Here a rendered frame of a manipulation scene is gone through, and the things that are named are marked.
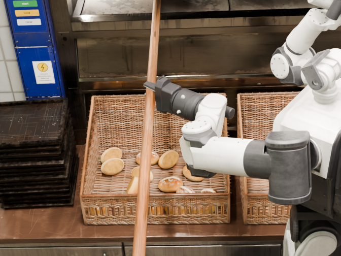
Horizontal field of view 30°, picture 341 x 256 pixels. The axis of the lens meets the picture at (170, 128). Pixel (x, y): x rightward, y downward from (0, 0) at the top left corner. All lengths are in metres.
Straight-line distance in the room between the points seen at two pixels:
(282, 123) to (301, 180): 0.17
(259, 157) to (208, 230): 0.96
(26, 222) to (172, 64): 0.83
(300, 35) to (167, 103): 0.44
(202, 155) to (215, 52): 1.02
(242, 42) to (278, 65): 0.60
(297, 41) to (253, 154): 0.54
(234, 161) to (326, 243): 0.44
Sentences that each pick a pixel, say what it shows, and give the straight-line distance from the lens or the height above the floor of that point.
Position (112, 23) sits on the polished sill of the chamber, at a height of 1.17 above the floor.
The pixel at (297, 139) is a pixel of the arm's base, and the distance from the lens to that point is 1.43.
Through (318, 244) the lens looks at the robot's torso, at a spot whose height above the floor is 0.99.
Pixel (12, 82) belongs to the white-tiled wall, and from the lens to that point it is 2.69.
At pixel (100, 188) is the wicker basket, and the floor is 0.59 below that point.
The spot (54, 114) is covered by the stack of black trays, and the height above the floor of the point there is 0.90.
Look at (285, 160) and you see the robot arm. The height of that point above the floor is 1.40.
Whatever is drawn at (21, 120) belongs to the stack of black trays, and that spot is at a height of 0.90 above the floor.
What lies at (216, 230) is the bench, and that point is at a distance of 2.39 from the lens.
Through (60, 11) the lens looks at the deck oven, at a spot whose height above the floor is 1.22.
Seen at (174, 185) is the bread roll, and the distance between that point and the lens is 2.50.
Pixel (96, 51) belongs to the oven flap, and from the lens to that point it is 2.56.
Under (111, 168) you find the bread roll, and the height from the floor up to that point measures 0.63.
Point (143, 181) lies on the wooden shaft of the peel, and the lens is 1.66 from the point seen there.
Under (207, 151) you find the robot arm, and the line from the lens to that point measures 1.55.
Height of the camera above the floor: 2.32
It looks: 37 degrees down
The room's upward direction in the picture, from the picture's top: 4 degrees counter-clockwise
